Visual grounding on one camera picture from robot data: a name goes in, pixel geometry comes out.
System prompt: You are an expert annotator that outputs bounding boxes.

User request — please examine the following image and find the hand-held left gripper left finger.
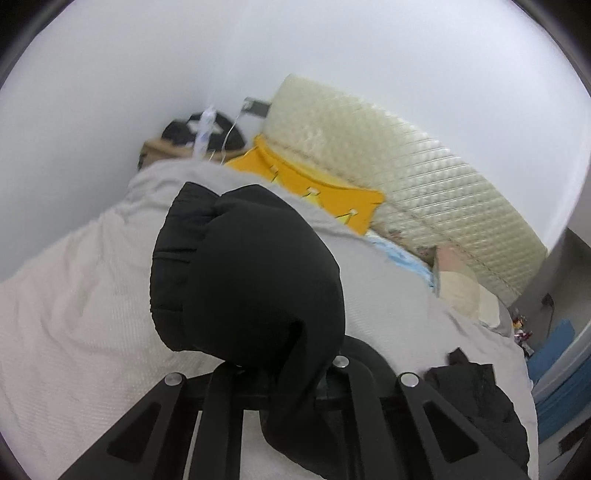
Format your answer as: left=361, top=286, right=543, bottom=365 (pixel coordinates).
left=59, top=361, right=246, bottom=480

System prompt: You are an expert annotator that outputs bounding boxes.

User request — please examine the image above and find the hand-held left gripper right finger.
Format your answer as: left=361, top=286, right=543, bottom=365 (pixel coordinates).
left=316, top=337, right=533, bottom=480

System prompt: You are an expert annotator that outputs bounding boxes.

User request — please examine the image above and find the black jacket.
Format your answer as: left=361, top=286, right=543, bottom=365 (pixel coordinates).
left=150, top=182, right=531, bottom=480

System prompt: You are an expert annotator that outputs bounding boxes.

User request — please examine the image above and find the light blue cloth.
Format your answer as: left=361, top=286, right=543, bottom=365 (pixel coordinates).
left=366, top=233, right=437, bottom=289

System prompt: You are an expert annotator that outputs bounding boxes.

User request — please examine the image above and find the beige pillow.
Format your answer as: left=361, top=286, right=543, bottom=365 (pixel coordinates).
left=433, top=244, right=513, bottom=335

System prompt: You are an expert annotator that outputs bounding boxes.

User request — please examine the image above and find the bed with grey-white sheet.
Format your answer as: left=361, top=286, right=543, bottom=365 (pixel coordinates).
left=0, top=159, right=540, bottom=480

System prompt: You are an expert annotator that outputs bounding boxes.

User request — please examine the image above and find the small red toy figure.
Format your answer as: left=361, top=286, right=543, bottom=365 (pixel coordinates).
left=512, top=315, right=534, bottom=358

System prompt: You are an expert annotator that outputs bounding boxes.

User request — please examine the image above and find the blue mat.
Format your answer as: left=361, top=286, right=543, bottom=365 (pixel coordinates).
left=525, top=318, right=587, bottom=445

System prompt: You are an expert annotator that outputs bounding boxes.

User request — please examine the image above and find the yellow patterned pillow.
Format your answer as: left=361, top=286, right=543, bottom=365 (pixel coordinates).
left=224, top=134, right=386, bottom=238

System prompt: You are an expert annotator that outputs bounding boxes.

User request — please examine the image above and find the cream quilted headboard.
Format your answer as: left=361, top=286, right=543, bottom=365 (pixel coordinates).
left=261, top=73, right=550, bottom=307

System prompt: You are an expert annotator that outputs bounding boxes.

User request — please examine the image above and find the tan box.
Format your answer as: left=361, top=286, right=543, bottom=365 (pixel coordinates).
left=137, top=139, right=197, bottom=172

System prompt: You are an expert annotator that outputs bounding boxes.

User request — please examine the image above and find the black wall cable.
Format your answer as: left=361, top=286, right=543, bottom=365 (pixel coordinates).
left=538, top=292, right=557, bottom=326

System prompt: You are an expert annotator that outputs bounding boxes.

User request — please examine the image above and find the black wall socket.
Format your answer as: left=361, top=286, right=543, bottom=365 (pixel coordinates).
left=242, top=96, right=270, bottom=119

